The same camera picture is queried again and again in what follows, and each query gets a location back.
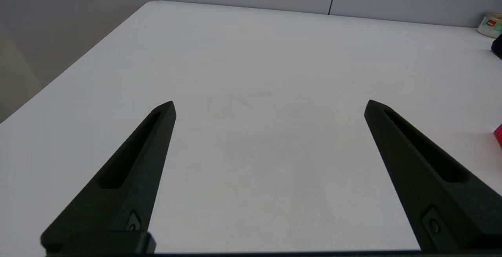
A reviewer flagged black glasses case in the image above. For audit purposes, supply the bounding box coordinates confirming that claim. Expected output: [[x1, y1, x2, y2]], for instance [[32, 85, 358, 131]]
[[491, 33, 502, 60]]

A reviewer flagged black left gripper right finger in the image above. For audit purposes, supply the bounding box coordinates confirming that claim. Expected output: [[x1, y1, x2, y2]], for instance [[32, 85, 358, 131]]
[[364, 100, 502, 252]]

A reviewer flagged small tin can green label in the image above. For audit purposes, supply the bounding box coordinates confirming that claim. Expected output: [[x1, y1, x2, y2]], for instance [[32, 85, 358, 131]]
[[477, 13, 502, 38]]

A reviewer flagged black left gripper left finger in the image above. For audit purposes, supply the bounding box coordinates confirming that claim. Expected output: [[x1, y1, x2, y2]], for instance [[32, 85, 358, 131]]
[[40, 101, 176, 246]]

